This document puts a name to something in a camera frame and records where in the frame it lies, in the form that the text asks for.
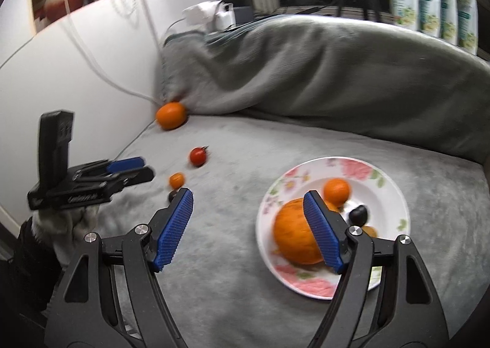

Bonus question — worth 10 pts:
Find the small orange kumquat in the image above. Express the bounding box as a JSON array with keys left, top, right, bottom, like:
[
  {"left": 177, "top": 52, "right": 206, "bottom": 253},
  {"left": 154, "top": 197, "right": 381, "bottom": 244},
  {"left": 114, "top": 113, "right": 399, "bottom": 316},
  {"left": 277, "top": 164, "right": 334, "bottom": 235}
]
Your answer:
[{"left": 169, "top": 172, "right": 185, "bottom": 190}]

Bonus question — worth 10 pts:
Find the white power strip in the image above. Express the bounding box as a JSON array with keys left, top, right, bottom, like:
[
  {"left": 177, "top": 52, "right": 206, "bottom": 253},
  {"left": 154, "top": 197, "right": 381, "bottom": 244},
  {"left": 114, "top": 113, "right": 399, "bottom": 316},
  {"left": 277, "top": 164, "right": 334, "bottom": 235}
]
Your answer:
[{"left": 183, "top": 1, "right": 236, "bottom": 33}]

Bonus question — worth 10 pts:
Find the floral white plate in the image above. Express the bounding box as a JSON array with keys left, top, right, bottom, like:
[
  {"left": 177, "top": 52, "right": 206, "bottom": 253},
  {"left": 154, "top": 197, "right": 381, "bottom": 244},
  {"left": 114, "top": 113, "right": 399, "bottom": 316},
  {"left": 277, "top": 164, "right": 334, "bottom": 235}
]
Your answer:
[{"left": 256, "top": 156, "right": 410, "bottom": 300}]

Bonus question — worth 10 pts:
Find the red cherry tomato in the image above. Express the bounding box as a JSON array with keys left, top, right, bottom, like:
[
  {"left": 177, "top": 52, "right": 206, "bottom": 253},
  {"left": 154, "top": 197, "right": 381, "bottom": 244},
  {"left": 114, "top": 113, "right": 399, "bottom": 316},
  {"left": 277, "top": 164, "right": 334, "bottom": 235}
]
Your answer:
[{"left": 189, "top": 147, "right": 208, "bottom": 167}]

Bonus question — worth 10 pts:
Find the mandarin with stem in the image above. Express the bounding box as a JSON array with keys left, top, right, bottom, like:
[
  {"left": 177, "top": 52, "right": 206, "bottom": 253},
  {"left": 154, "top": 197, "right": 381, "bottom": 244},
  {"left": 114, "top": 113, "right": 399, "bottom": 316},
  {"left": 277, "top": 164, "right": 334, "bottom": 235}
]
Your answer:
[{"left": 323, "top": 178, "right": 351, "bottom": 207}]

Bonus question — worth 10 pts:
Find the brown longan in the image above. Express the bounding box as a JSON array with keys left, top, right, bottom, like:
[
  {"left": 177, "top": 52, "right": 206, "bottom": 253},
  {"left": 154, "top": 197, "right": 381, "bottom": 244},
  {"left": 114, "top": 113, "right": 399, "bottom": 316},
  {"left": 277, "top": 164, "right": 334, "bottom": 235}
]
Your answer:
[{"left": 361, "top": 225, "right": 378, "bottom": 238}]

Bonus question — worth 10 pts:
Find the big orange on plate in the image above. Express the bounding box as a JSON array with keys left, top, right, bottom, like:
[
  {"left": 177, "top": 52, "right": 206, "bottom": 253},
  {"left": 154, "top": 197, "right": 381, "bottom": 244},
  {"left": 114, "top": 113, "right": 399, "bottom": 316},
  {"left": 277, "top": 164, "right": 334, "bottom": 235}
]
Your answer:
[{"left": 273, "top": 199, "right": 323, "bottom": 265}]

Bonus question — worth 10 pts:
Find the left white gloved hand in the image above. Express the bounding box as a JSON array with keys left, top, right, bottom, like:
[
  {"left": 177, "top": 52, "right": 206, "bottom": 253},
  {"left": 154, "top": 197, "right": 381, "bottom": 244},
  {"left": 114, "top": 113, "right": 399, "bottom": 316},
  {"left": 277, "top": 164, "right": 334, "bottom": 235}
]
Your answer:
[{"left": 32, "top": 205, "right": 99, "bottom": 268}]

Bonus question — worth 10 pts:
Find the large orange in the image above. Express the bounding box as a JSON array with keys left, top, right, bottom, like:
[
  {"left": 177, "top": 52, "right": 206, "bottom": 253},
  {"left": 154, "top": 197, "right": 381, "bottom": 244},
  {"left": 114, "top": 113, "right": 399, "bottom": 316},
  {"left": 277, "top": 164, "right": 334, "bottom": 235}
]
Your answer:
[{"left": 155, "top": 102, "right": 188, "bottom": 131}]

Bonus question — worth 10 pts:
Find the white cable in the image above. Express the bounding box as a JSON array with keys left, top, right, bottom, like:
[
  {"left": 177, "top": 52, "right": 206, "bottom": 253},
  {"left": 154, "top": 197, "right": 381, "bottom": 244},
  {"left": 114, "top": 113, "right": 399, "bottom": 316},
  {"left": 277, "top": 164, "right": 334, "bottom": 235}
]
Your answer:
[{"left": 0, "top": 0, "right": 170, "bottom": 158}]

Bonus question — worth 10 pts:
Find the grey fleece blanket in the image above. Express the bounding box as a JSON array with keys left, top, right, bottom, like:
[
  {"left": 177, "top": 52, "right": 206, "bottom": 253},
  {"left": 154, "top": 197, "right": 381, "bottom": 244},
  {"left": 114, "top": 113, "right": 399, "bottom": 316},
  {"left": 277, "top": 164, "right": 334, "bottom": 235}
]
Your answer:
[{"left": 60, "top": 14, "right": 490, "bottom": 348}]

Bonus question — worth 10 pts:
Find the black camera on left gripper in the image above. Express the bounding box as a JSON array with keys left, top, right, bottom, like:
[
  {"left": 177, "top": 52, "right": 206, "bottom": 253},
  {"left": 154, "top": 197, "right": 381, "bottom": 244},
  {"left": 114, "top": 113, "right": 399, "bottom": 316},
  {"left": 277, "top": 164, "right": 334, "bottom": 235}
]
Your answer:
[{"left": 38, "top": 110, "right": 74, "bottom": 190}]

